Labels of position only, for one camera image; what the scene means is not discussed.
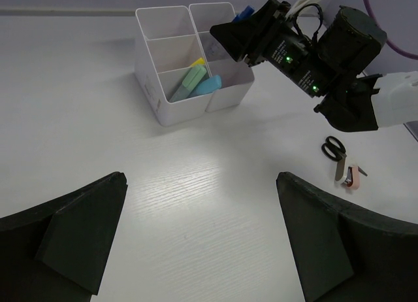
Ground white pen yellow cap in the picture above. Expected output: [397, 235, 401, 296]
[190, 58, 205, 67]

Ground pink white correction tape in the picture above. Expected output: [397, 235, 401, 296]
[334, 158, 360, 190]

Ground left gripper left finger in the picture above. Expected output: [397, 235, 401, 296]
[1, 172, 128, 301]

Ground green clear highlighter marker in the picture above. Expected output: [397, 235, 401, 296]
[169, 65, 207, 103]

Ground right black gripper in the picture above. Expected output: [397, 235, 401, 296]
[210, 0, 330, 97]

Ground white organizer tray right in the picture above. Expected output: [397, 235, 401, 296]
[189, 2, 255, 112]

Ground white organizer tray left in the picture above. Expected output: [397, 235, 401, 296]
[135, 6, 212, 127]

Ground light blue marker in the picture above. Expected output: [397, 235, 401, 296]
[190, 75, 222, 97]

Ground white organizer tray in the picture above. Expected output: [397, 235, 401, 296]
[189, 2, 255, 112]
[135, 6, 212, 127]

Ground clear glue bottle blue cap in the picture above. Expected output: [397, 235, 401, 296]
[233, 5, 255, 23]

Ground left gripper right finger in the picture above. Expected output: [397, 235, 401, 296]
[276, 172, 417, 301]

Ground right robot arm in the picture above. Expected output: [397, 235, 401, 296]
[210, 0, 417, 133]

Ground black handled scissors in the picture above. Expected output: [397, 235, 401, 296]
[321, 135, 368, 176]

